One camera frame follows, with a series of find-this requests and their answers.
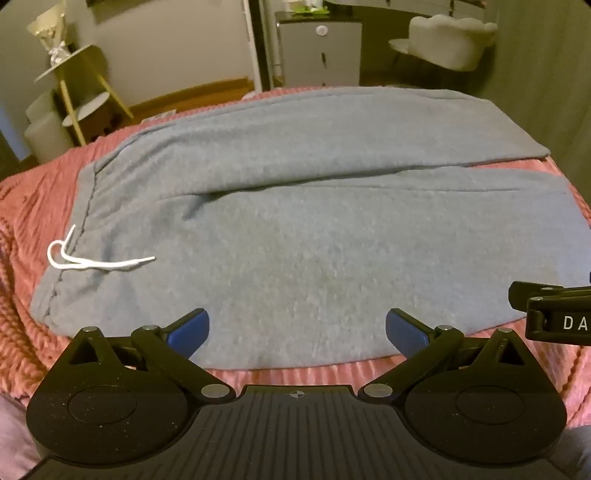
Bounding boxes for white cylindrical pouf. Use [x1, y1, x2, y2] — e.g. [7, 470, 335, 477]
[23, 90, 77, 163]

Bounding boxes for pink ribbed blanket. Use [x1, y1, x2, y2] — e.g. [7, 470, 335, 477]
[0, 85, 591, 430]

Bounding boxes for white shell-back chair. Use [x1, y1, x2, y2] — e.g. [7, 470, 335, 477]
[388, 14, 500, 73]

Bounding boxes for green items on cabinet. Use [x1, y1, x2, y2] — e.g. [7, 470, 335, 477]
[287, 0, 329, 17]

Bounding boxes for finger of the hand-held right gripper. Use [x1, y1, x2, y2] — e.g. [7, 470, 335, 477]
[508, 280, 591, 308]

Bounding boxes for grey-blue sweatpants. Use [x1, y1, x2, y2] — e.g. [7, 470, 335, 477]
[30, 87, 589, 370]

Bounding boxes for lilac cloth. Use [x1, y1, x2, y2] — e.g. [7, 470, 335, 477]
[0, 396, 41, 480]

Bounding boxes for yellow-legged tiered shelf stand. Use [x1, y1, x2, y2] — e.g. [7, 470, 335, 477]
[33, 44, 136, 145]

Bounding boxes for grey bedside cabinet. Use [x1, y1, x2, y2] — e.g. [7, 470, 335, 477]
[275, 11, 363, 89]

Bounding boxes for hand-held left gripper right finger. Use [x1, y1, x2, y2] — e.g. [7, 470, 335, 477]
[362, 308, 532, 403]

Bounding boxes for white flower bouquet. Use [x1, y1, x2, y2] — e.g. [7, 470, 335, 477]
[27, 8, 71, 65]

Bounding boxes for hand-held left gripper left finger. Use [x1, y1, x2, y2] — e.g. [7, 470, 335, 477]
[69, 308, 234, 403]

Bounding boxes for white tower appliance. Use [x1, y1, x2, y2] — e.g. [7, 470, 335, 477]
[246, 0, 279, 92]

